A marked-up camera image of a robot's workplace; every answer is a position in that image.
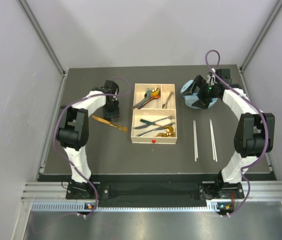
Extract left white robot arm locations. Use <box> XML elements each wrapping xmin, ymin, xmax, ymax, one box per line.
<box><xmin>55</xmin><ymin>80</ymin><xmax>120</xmax><ymax>199</ymax></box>

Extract aluminium frame post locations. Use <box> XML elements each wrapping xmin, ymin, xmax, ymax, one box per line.
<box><xmin>16</xmin><ymin>0</ymin><xmax>66</xmax><ymax>76</ymax></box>
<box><xmin>239</xmin><ymin>0</ymin><xmax>282</xmax><ymax>73</ymax></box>

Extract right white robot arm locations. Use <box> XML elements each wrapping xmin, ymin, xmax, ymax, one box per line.
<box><xmin>180</xmin><ymin>68</ymin><xmax>275</xmax><ymax>198</ymax></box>

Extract white chopstick inner right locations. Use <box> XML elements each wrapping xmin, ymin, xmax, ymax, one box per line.
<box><xmin>209</xmin><ymin>118</ymin><xmax>217</xmax><ymax>161</ymax></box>

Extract ornate gold spoon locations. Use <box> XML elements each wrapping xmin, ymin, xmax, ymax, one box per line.
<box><xmin>156</xmin><ymin>132</ymin><xmax>175</xmax><ymax>138</ymax></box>

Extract orange silicone spoon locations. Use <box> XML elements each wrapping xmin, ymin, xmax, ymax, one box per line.
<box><xmin>137</xmin><ymin>95</ymin><xmax>160</xmax><ymax>109</ymax></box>

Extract aluminium front rail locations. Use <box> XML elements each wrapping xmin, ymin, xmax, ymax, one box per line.
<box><xmin>21</xmin><ymin>180</ymin><xmax>282</xmax><ymax>202</ymax></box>

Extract gold butter knife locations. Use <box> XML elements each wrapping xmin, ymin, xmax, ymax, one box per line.
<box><xmin>92</xmin><ymin>115</ymin><xmax>128</xmax><ymax>133</ymax></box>

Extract right aluminium frame post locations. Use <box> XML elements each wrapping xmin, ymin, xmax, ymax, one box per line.
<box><xmin>239</xmin><ymin>0</ymin><xmax>282</xmax><ymax>73</ymax></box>

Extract light blue headphones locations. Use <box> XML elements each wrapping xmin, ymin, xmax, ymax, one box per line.
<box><xmin>180</xmin><ymin>88</ymin><xmax>218</xmax><ymax>109</ymax></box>

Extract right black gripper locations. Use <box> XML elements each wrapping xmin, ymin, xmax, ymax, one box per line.
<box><xmin>181</xmin><ymin>75</ymin><xmax>219</xmax><ymax>109</ymax></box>

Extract left aluminium frame post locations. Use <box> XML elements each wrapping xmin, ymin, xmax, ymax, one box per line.
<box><xmin>16</xmin><ymin>0</ymin><xmax>66</xmax><ymax>76</ymax></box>

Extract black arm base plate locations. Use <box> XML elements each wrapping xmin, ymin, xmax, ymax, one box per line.
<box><xmin>66</xmin><ymin>182</ymin><xmax>244</xmax><ymax>203</ymax></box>

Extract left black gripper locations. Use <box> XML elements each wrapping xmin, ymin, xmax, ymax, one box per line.
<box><xmin>102</xmin><ymin>98</ymin><xmax>119</xmax><ymax>122</ymax></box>

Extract cream divided utensil box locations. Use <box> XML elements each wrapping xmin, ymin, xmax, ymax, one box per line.
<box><xmin>130</xmin><ymin>83</ymin><xmax>178</xmax><ymax>145</ymax></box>

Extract slotted cable duct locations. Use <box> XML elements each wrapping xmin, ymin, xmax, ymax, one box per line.
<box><xmin>31</xmin><ymin>201</ymin><xmax>230</xmax><ymax>213</ymax></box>

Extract silver knife lower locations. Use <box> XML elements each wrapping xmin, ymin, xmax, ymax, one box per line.
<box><xmin>136</xmin><ymin>122</ymin><xmax>175</xmax><ymax>137</ymax></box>

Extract plain gold spoon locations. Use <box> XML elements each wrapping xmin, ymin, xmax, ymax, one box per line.
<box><xmin>164</xmin><ymin>125</ymin><xmax>176</xmax><ymax>137</ymax></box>

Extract dark teal handled knife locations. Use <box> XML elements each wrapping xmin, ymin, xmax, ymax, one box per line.
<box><xmin>133</xmin><ymin>119</ymin><xmax>155</xmax><ymax>130</ymax></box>

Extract silver fork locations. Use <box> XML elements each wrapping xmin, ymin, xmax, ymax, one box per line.
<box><xmin>162</xmin><ymin>91</ymin><xmax>174</xmax><ymax>109</ymax></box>

